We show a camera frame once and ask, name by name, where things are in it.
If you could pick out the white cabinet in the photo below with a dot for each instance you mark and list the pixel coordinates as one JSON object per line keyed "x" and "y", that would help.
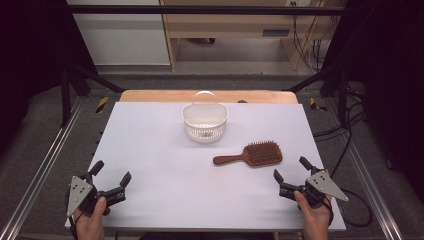
{"x": 126, "y": 36}

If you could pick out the person's right hand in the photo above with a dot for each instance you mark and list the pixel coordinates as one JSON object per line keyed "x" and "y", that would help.
{"x": 315, "y": 220}

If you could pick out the black metal stand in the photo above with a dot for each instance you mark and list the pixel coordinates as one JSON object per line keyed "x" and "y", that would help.
{"x": 342, "y": 96}
{"x": 65, "y": 100}

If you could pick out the white board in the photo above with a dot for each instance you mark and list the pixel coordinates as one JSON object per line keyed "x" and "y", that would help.
{"x": 173, "y": 186}

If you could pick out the person's left hand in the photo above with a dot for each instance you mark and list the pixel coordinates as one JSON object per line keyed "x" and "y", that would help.
{"x": 90, "y": 223}

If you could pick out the brown wooden hairbrush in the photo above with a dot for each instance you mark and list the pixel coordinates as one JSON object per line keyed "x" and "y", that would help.
{"x": 260, "y": 154}

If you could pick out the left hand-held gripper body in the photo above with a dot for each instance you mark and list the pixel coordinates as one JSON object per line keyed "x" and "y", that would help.
{"x": 79, "y": 193}

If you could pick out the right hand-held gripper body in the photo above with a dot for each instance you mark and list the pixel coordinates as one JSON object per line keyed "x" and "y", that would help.
{"x": 321, "y": 186}

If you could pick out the light wooden desk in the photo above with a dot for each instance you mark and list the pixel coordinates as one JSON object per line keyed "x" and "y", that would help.
{"x": 226, "y": 25}

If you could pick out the aluminium rail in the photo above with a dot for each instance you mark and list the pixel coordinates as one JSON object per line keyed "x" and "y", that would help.
{"x": 370, "y": 186}
{"x": 40, "y": 170}

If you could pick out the white perforated plastic basket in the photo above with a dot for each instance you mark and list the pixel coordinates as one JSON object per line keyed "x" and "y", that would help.
{"x": 205, "y": 125}

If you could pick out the wooden table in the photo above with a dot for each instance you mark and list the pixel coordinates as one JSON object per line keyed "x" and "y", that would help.
{"x": 160, "y": 96}

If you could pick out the black curtain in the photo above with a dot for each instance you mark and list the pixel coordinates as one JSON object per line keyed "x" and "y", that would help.
{"x": 30, "y": 60}
{"x": 393, "y": 83}

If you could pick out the black horizontal frame bar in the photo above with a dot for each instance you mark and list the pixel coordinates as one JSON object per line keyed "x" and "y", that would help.
{"x": 200, "y": 9}

